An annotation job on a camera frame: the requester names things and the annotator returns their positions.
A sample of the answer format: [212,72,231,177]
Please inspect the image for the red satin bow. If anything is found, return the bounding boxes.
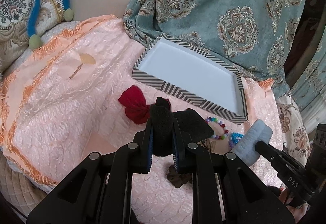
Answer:
[118,85,158,125]

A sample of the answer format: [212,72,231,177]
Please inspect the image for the blue bead bracelet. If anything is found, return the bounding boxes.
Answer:
[228,132,245,151]

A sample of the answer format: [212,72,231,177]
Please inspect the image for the light blue knit headband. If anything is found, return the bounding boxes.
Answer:
[231,119,273,167]

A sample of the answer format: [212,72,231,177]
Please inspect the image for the multicolour round bead bracelet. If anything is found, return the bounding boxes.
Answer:
[205,116,230,140]

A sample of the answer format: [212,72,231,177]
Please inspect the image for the brown leopard ribbon scrunchie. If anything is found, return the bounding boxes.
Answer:
[166,138,217,189]

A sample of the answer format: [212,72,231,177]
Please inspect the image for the black knit headband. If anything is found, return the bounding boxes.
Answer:
[149,97,215,157]

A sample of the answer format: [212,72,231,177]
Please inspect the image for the floral embroidered pillow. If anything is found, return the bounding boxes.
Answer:
[1,0,64,72]

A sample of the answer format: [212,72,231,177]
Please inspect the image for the striped chevron tray box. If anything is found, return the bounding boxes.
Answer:
[132,34,248,125]

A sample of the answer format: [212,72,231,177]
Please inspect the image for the teal damask blanket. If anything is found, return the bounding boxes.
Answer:
[123,0,326,113]

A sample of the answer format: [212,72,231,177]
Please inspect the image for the pink quilted bedspread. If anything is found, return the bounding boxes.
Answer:
[1,15,284,223]

